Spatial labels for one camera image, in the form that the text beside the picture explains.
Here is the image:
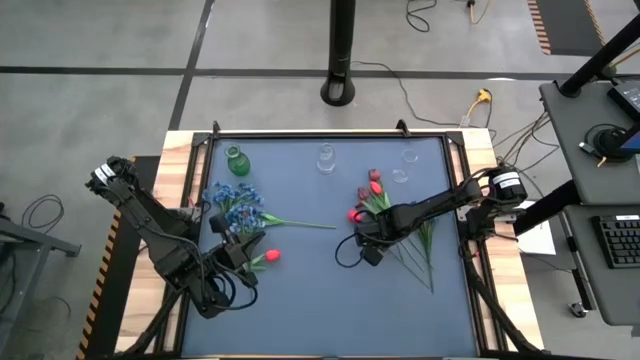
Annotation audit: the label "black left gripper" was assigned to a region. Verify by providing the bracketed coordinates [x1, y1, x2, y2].
[214, 230, 267, 289]

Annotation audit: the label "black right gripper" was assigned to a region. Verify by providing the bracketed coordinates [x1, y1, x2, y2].
[355, 204, 407, 249]

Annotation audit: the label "clear tall glass vase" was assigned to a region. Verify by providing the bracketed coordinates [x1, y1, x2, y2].
[391, 147, 420, 185]

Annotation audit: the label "clear ribbed glass vase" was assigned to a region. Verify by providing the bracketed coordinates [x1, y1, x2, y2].
[316, 143, 337, 175]

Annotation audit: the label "green glass vase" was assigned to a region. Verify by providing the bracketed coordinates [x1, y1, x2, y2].
[224, 144, 251, 177]

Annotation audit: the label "blue-grey table mat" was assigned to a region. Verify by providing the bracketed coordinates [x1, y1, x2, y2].
[182, 137, 479, 357]

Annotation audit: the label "black mat with hazard edge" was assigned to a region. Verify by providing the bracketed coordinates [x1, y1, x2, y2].
[74, 154, 166, 360]

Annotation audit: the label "white paper sheet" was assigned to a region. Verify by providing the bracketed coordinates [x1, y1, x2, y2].
[513, 199, 557, 257]

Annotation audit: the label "yellow power plug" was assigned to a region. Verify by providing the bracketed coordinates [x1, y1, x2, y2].
[459, 88, 494, 127]

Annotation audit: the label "black round pole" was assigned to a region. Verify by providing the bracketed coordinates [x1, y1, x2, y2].
[319, 0, 358, 108]

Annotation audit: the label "grey side table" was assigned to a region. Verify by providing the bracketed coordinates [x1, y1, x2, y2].
[538, 79, 640, 206]

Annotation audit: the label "grey metal cart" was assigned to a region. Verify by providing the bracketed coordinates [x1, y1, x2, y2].
[0, 202, 83, 351]

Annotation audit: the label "grey desk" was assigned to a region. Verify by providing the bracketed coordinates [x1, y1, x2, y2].
[562, 203, 640, 327]

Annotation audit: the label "black keyboard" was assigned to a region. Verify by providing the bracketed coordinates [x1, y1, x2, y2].
[591, 213, 640, 270]

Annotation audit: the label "black diagonal beam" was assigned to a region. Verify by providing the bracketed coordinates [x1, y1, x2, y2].
[558, 13, 640, 99]

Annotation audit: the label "hazard striped floor mat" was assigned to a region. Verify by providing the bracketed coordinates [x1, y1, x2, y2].
[527, 0, 607, 56]

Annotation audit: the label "black tablet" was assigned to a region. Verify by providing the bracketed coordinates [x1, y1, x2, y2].
[607, 78, 640, 121]

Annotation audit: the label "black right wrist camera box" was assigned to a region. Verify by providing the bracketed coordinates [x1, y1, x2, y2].
[360, 244, 386, 267]

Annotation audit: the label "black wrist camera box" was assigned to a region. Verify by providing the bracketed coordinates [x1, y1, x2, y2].
[360, 244, 386, 267]
[209, 213, 232, 236]

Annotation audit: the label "black right camera cable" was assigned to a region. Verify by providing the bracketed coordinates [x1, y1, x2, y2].
[333, 233, 369, 270]

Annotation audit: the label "black camera cable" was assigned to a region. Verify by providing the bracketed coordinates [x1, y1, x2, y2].
[333, 233, 369, 270]
[218, 272, 260, 313]

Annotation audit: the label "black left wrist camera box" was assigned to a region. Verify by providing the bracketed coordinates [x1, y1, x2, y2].
[209, 213, 232, 236]

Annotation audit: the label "black left camera cable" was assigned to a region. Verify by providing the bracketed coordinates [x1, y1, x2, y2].
[218, 272, 260, 313]

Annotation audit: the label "black table frame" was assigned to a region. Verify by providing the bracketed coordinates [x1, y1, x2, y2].
[177, 119, 501, 359]

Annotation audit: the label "black frame strut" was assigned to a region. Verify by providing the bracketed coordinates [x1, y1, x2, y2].
[122, 284, 194, 357]
[462, 259, 544, 356]

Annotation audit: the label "long black floor cable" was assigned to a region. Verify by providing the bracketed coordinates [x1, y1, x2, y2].
[349, 59, 469, 127]

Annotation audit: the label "tangled black cables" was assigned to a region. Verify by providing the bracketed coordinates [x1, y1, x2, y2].
[492, 112, 561, 174]

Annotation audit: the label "thin black cable loop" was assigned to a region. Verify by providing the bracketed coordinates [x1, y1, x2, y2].
[21, 193, 66, 235]

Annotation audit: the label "looped black floor cable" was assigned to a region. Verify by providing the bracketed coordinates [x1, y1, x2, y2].
[404, 0, 439, 34]

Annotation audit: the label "yellow floor cable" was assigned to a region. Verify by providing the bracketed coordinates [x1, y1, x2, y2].
[467, 0, 492, 25]

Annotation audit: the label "black coiled cable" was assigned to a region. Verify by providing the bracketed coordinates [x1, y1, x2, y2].
[579, 123, 639, 165]

